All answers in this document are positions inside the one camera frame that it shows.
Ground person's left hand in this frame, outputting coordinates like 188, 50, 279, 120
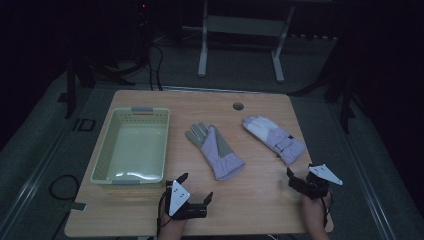
159, 204, 189, 234

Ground black hanging cables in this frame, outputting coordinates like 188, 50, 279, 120
146, 42, 165, 92

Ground black tripod stand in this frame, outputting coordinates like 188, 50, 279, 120
64, 0, 150, 120

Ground left hand-held gripper cable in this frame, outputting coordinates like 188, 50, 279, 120
155, 189, 172, 236

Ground black looped floor cable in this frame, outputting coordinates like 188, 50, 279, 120
48, 173, 81, 202

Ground lavender glove with grey palm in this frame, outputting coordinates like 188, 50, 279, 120
184, 122, 246, 182

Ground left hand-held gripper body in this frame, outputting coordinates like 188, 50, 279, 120
164, 179, 208, 222

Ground person's right hand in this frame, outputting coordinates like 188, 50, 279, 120
301, 192, 333, 229

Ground hand-held gripper cable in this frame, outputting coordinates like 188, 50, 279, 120
320, 188, 335, 230
155, 189, 172, 236

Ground lavender and white strapped glove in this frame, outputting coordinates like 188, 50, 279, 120
242, 114, 307, 166

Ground white metal stand frame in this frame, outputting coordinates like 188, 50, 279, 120
196, 0, 296, 84

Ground pale green plastic basket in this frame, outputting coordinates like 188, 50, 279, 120
89, 106, 171, 186

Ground black rectangular floor bracket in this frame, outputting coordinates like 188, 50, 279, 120
72, 117, 97, 132

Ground right hand-held gripper cable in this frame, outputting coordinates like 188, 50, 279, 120
320, 188, 335, 230

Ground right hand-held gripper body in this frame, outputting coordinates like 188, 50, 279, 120
287, 163, 344, 201

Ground black stand with legs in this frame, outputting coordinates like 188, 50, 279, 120
289, 63, 369, 135

